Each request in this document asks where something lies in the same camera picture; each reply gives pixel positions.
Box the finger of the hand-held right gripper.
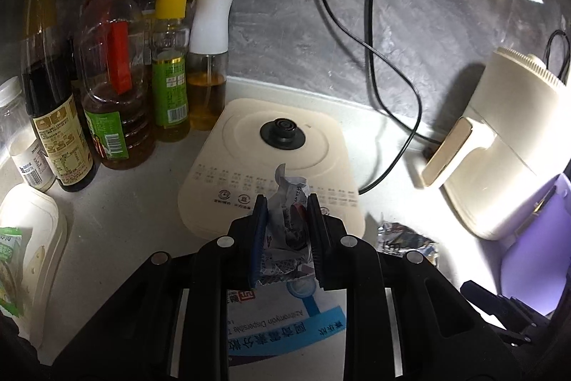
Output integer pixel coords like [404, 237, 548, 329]
[461, 280, 554, 337]

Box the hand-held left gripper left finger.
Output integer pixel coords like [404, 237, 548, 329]
[51, 194, 269, 381]

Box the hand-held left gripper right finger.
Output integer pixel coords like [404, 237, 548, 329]
[307, 192, 522, 381]

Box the printed paper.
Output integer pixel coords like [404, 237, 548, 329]
[256, 164, 318, 287]

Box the purple plastic bucket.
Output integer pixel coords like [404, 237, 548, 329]
[499, 172, 571, 316]

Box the blue white medicine box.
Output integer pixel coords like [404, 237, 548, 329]
[225, 280, 349, 381]

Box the crumpled silver foil wrapper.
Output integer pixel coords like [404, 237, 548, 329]
[377, 222, 441, 266]

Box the cream appliance base black knob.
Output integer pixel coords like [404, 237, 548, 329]
[177, 97, 367, 240]

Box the cream air fryer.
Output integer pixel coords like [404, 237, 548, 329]
[420, 45, 571, 242]

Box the yellow-cap green-label bottle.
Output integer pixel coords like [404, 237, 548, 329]
[150, 0, 193, 143]

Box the white-top oil sprayer bottle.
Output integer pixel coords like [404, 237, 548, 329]
[186, 0, 242, 132]

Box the red-cap oil bottle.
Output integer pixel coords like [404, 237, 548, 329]
[72, 0, 157, 171]

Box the white plastic tray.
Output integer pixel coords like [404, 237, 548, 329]
[0, 184, 69, 349]

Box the green snack packet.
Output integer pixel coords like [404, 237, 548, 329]
[0, 226, 26, 318]

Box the dark soy sauce bottle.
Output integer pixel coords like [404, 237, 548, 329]
[20, 0, 99, 193]

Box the small clear jar white cap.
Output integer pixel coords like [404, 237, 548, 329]
[0, 76, 57, 192]

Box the black appliance base power cable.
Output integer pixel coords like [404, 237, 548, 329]
[308, 0, 424, 193]

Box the black air fryer power cable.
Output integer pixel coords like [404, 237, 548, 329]
[367, 0, 442, 143]

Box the thin black cable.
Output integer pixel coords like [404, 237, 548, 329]
[546, 30, 571, 79]

